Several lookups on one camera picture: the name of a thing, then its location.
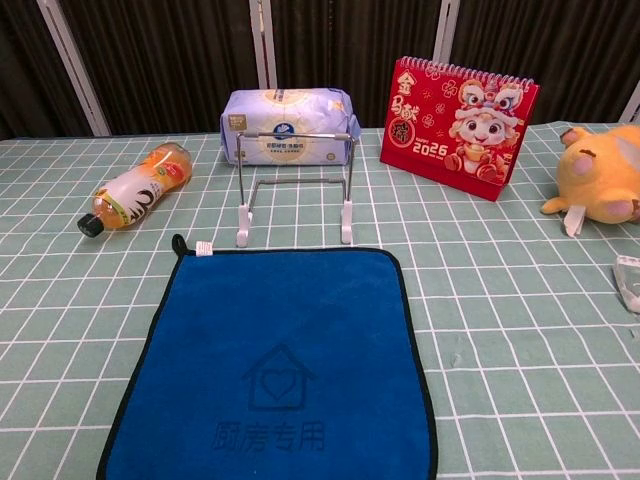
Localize small clear white container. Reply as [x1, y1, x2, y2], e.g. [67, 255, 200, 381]
[612, 253, 640, 315]

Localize dark folding screen white frame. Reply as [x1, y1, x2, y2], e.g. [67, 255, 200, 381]
[0, 0, 640, 141]

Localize blue kitchen towel black trim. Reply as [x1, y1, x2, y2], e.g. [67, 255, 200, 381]
[95, 233, 441, 480]

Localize green grid cutting mat table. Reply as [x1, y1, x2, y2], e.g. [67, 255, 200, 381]
[0, 119, 640, 480]

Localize red 2026 desk calendar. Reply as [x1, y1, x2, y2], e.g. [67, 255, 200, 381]
[379, 55, 542, 203]

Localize orange tea plastic bottle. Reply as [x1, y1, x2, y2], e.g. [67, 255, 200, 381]
[76, 141, 194, 238]

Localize yellow plush toy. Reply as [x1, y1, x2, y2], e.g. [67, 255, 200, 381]
[541, 124, 640, 237]

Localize metal wire rack white feet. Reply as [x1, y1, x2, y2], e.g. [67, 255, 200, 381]
[234, 130, 360, 249]

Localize lavender tissue pack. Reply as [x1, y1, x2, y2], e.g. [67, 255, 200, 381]
[220, 88, 362, 168]

